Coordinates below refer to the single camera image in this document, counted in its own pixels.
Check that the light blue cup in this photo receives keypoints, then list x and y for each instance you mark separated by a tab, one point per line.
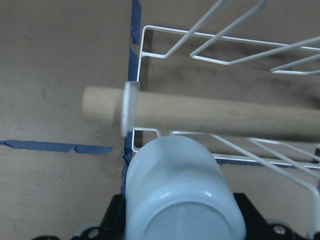
175	190

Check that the wooden rack rod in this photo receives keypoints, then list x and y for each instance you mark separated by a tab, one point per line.
129	108

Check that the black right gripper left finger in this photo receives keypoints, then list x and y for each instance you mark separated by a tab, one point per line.
111	227

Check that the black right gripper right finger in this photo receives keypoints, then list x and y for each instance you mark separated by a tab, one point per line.
257	227

